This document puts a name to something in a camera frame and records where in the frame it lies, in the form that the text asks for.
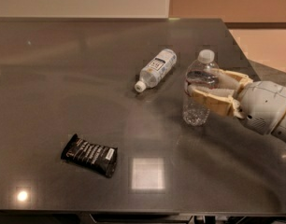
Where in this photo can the clear red-label water bottle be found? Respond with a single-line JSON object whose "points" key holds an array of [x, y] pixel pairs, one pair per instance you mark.
{"points": [[201, 73]]}

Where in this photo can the small white-label bottle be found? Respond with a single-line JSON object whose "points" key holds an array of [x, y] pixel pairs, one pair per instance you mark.
{"points": [[151, 75]]}

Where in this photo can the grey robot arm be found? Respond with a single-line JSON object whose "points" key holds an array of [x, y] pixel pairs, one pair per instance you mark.
{"points": [[259, 105]]}

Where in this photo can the black snack bar wrapper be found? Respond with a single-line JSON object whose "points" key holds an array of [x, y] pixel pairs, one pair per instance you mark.
{"points": [[99, 158]]}

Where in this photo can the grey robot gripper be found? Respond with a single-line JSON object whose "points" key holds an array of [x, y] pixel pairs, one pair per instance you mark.
{"points": [[264, 104]]}

